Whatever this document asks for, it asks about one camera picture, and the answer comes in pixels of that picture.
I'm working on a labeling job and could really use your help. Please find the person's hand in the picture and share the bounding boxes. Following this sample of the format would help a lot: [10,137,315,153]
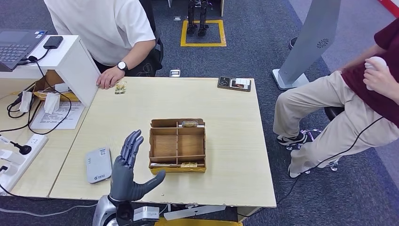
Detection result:
[363,64,397,95]

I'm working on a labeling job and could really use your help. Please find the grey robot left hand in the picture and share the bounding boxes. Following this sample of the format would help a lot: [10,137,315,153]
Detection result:
[109,129,167,203]

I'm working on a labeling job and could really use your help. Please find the person's left hand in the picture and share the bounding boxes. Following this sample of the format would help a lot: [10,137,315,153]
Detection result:
[96,66,126,90]

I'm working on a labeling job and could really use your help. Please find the wooden compartment box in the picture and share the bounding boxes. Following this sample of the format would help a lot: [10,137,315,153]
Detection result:
[148,118,207,174]

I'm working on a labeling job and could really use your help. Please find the white grey card reader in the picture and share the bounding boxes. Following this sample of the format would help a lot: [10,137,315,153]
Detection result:
[85,147,113,185]

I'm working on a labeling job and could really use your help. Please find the person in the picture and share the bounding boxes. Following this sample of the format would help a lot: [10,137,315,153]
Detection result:
[272,18,399,179]
[43,0,164,90]

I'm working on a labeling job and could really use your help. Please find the white handheld controller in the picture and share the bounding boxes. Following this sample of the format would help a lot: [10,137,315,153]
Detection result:
[365,56,388,91]

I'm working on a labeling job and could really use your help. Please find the white shelf stand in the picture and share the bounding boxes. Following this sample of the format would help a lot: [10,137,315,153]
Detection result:
[0,35,101,108]

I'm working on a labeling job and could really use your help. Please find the black round stool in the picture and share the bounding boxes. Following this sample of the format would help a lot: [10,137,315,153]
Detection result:
[285,106,345,172]

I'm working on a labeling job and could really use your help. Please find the brown cardboard box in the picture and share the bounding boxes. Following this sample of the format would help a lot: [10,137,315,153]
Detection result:
[32,70,80,103]

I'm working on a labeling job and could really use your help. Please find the white paper tag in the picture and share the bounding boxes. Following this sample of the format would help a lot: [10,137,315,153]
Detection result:
[43,92,61,115]
[18,91,33,113]

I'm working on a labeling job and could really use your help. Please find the printed paper sheet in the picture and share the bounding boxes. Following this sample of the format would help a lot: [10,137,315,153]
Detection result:
[30,101,85,130]

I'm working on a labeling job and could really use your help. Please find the grey kiosk stand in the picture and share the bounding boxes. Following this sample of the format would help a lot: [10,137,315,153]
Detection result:
[271,0,342,91]

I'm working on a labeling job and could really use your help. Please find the white power strip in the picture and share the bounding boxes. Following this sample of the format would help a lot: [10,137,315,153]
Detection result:
[0,134,49,195]

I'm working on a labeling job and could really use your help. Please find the grey laptop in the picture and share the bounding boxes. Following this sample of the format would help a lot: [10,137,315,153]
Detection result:
[0,29,48,73]

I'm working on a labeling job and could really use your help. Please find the black power plug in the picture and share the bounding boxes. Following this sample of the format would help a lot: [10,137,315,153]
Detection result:
[9,141,32,156]

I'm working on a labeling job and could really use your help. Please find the black humanoid robot legs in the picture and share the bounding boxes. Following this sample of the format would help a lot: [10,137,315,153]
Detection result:
[186,0,210,37]

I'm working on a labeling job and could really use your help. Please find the white power adapter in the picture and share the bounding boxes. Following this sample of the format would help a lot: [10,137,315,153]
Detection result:
[0,149,25,166]

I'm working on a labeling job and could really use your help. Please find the dark desk tray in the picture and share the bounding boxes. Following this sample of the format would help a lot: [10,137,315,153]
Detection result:
[217,76,252,92]

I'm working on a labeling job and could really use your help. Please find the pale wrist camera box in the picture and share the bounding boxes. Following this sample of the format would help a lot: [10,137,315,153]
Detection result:
[133,206,160,223]

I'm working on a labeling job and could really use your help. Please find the black laptop cable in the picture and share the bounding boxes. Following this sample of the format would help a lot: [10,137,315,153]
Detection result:
[27,55,73,136]

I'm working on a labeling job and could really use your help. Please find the thin black controller cable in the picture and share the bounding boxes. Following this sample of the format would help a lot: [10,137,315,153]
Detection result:
[237,117,385,219]

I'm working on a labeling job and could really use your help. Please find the black drive cable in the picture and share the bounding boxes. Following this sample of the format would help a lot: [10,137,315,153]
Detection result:
[18,48,50,65]

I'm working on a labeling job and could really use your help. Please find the white bracket bar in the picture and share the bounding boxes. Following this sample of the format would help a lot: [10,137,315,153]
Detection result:
[163,205,227,221]

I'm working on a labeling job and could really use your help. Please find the grey floor cable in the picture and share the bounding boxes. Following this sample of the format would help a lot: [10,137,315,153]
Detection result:
[0,202,99,218]

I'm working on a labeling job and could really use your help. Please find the black cable bundle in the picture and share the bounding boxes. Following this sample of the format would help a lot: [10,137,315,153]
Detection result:
[7,82,43,120]

